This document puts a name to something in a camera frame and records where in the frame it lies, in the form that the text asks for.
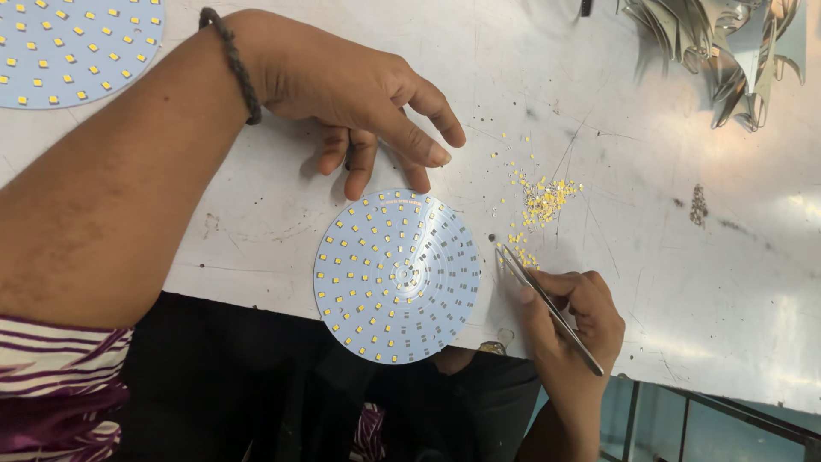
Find heap of shiny metal strips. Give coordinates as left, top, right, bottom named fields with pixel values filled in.
left=617, top=0, right=808, bottom=133

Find round white circuit board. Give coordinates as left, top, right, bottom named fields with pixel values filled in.
left=0, top=0, right=165, bottom=110
left=313, top=188, right=482, bottom=365

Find striped purple white sleeve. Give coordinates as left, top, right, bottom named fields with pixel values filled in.
left=0, top=313, right=134, bottom=462

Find dark metal table frame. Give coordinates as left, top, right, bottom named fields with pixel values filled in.
left=597, top=379, right=821, bottom=462

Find dark braided wrist band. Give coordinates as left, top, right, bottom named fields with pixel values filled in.
left=199, top=7, right=263, bottom=126

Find pile of small yellow chips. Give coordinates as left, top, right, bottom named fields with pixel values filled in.
left=489, top=131, right=586, bottom=270

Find person's left hand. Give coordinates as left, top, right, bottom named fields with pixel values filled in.
left=242, top=9, right=467, bottom=201

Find silver metal tweezers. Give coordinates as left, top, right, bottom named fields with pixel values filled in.
left=494, top=244, right=605, bottom=377

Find person's right hand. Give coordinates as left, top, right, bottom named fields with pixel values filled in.
left=517, top=270, right=626, bottom=402

